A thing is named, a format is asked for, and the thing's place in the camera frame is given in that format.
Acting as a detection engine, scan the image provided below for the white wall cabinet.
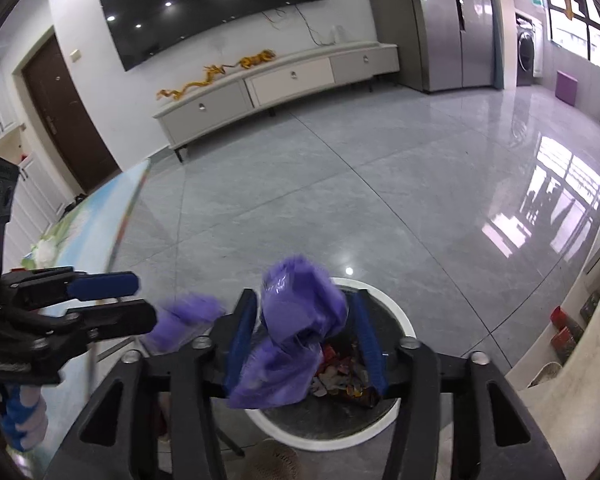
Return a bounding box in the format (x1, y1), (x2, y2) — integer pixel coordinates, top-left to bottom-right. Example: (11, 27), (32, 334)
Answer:
(0, 60), (74, 266)

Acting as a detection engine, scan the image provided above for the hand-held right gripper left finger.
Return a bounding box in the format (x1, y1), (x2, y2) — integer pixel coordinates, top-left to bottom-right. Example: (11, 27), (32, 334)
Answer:
(45, 287), (261, 480)

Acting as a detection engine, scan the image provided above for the cream television cabinet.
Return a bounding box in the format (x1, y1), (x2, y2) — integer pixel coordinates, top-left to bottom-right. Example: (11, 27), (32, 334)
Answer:
(152, 41), (400, 163)

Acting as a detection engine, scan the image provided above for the cream curved counter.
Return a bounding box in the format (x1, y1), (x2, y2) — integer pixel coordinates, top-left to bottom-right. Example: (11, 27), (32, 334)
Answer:
(507, 220), (600, 480)

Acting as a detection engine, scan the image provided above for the white television cable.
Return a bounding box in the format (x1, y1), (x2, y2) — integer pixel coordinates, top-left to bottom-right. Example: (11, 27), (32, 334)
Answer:
(262, 5), (336, 46)

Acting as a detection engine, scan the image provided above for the purple stool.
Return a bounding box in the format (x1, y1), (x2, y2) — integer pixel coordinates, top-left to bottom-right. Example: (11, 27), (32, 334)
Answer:
(555, 71), (580, 107)

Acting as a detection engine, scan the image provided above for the white round trash bin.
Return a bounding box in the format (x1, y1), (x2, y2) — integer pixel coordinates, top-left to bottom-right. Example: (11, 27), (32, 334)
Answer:
(245, 277), (417, 451)

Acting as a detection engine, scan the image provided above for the black wall television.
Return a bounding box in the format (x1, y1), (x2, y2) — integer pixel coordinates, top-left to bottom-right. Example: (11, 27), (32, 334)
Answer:
(96, 0), (330, 72)

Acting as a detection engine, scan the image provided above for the landscape printed table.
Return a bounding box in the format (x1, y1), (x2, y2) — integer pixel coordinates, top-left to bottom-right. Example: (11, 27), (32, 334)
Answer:
(17, 157), (153, 321)

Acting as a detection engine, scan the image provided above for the silver double-door fridge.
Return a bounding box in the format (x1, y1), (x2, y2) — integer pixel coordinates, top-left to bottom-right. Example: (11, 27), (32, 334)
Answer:
(360, 0), (504, 94)

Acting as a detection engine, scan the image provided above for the dark box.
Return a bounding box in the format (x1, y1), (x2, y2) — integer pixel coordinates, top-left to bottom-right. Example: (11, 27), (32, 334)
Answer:
(579, 292), (600, 324)

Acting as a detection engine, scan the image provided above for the red box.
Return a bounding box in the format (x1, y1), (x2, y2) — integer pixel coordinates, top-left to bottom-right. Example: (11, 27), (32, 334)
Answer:
(551, 327), (579, 361)

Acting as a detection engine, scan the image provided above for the dark brown door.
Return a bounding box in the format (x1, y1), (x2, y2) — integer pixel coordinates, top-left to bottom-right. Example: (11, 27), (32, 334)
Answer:
(22, 35), (121, 195)

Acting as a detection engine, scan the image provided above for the golden dragon figurine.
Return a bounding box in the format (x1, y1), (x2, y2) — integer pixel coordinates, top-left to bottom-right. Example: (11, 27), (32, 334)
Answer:
(157, 62), (241, 101)

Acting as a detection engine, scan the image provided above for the purple plastic bag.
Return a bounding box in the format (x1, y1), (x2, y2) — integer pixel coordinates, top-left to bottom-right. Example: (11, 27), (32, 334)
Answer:
(227, 255), (350, 410)
(142, 292), (227, 354)

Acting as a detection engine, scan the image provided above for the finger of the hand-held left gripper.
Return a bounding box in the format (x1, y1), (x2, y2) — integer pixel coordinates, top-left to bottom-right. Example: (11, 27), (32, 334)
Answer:
(65, 299), (159, 345)
(2, 266), (140, 311)

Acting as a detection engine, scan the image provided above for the golden tiger figurine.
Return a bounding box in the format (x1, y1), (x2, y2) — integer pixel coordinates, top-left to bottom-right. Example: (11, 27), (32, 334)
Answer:
(239, 49), (277, 70)

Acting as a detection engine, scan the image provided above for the grey washing machine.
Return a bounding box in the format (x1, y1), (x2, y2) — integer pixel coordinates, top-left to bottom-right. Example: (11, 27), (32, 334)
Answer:
(515, 12), (545, 86)

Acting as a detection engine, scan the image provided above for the person's left hand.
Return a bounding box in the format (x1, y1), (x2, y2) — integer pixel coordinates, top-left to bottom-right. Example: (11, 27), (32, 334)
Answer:
(0, 382), (49, 453)

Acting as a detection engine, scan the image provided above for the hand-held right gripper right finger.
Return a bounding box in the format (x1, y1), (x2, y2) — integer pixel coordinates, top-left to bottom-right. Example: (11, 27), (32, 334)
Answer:
(347, 290), (568, 480)

